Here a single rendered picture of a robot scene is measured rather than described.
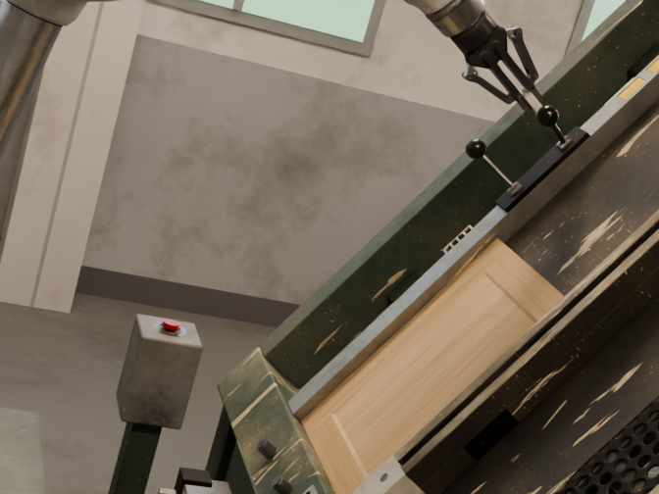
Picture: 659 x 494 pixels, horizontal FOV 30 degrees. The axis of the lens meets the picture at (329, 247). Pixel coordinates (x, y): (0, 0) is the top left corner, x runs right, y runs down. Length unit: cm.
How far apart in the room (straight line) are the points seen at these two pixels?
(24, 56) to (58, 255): 287
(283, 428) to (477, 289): 42
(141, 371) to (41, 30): 69
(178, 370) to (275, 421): 23
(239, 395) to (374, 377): 35
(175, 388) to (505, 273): 68
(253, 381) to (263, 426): 17
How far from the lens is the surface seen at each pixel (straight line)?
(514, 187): 223
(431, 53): 524
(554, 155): 225
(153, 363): 235
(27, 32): 204
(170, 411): 240
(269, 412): 229
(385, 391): 213
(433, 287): 222
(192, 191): 511
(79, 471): 381
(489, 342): 202
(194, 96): 501
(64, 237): 485
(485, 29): 209
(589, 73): 249
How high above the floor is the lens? 177
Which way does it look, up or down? 15 degrees down
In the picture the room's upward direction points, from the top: 16 degrees clockwise
